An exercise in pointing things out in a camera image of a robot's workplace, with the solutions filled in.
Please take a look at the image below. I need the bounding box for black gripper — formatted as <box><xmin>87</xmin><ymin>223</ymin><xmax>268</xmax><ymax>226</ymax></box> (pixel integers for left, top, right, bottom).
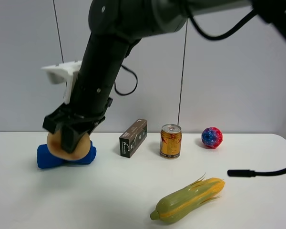
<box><xmin>42</xmin><ymin>98</ymin><xmax>112</xmax><ymax>154</ymax></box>

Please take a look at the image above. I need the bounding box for blue rolled towel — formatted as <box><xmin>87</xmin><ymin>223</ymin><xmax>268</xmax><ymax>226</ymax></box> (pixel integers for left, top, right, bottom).
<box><xmin>37</xmin><ymin>141</ymin><xmax>97</xmax><ymax>169</ymax></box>

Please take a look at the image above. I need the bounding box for dark rectangular carton box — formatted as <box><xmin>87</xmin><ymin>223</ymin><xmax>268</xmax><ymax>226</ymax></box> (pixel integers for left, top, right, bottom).
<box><xmin>119</xmin><ymin>119</ymin><xmax>147</xmax><ymax>158</ymax></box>

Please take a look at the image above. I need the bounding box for yellow corn cob with husk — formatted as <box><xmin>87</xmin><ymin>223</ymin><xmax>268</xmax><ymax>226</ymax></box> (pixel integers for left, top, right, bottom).
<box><xmin>150</xmin><ymin>176</ymin><xmax>225</xmax><ymax>224</ymax></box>

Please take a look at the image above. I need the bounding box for gold drink can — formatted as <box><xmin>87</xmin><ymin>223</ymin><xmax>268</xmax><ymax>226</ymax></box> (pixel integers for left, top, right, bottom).
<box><xmin>160</xmin><ymin>124</ymin><xmax>182</xmax><ymax>159</ymax></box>

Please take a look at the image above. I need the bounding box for black cable with plug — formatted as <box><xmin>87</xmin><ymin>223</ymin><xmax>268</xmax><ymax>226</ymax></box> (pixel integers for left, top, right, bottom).
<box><xmin>227</xmin><ymin>163</ymin><xmax>286</xmax><ymax>178</ymax></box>

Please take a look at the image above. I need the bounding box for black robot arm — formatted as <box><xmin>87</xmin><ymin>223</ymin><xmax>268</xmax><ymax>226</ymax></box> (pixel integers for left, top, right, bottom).
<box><xmin>43</xmin><ymin>0</ymin><xmax>286</xmax><ymax>153</ymax></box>

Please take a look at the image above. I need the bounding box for red blue dotted ball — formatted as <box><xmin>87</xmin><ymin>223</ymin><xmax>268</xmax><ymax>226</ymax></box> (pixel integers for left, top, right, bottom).
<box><xmin>201</xmin><ymin>127</ymin><xmax>223</xmax><ymax>149</ymax></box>

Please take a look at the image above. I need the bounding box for black overhead cable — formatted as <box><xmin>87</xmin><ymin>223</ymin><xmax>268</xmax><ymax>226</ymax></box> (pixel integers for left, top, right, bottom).
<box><xmin>188</xmin><ymin>4</ymin><xmax>260</xmax><ymax>42</ymax></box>

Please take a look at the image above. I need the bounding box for tan potato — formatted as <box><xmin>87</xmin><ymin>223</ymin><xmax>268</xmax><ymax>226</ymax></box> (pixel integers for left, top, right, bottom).
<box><xmin>47</xmin><ymin>130</ymin><xmax>91</xmax><ymax>161</ymax></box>

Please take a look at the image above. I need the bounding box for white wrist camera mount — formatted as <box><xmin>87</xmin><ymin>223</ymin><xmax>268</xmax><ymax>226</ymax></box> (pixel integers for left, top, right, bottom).
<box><xmin>41</xmin><ymin>61</ymin><xmax>82</xmax><ymax>104</ymax></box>

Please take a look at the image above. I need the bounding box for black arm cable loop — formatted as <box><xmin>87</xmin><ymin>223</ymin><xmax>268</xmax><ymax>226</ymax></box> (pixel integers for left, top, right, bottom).
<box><xmin>113</xmin><ymin>63</ymin><xmax>138</xmax><ymax>96</ymax></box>

